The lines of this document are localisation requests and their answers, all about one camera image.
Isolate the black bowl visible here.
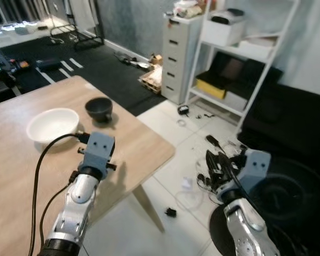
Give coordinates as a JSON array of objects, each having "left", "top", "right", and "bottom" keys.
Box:
[{"left": 85, "top": 98, "right": 114, "bottom": 124}]

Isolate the yellow box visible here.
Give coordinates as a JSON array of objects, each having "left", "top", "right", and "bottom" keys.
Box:
[{"left": 196, "top": 77, "right": 227, "bottom": 100}]

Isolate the white shelf rack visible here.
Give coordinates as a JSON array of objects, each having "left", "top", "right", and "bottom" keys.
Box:
[{"left": 186, "top": 0, "right": 300, "bottom": 130}]

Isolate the small wooden pallet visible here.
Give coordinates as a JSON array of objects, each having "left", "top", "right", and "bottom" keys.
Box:
[{"left": 139, "top": 66, "right": 164, "bottom": 94}]

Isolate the white drawer cabinet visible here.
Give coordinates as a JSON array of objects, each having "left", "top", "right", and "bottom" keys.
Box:
[{"left": 161, "top": 16, "right": 204, "bottom": 105}]

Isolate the flat white box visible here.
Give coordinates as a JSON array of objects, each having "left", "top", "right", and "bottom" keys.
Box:
[{"left": 238, "top": 36, "right": 279, "bottom": 60}]

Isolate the white storage box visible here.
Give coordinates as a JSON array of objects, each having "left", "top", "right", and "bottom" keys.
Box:
[{"left": 201, "top": 10, "right": 246, "bottom": 47}]

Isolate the black floor mat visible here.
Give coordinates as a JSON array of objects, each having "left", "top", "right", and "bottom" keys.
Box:
[{"left": 0, "top": 32, "right": 167, "bottom": 116}]

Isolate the white bowl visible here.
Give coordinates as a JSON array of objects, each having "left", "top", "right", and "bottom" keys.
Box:
[{"left": 27, "top": 108, "right": 81, "bottom": 145}]

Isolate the black clothes rack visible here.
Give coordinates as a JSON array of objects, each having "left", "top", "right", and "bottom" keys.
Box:
[{"left": 47, "top": 0, "right": 105, "bottom": 50}]

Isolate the wooden table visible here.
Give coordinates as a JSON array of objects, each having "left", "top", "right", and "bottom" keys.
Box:
[{"left": 0, "top": 76, "right": 176, "bottom": 256}]

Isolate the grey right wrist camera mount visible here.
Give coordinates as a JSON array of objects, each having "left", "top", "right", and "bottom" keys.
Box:
[{"left": 237, "top": 149, "right": 271, "bottom": 194}]

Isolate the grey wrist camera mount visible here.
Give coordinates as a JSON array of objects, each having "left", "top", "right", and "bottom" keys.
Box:
[
  {"left": 84, "top": 132, "right": 116, "bottom": 171},
  {"left": 237, "top": 149, "right": 271, "bottom": 194}
]

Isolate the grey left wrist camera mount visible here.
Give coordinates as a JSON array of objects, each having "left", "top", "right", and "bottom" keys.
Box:
[{"left": 84, "top": 132, "right": 116, "bottom": 171}]

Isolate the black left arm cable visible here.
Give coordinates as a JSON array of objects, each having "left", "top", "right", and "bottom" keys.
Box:
[{"left": 29, "top": 133, "right": 91, "bottom": 256}]

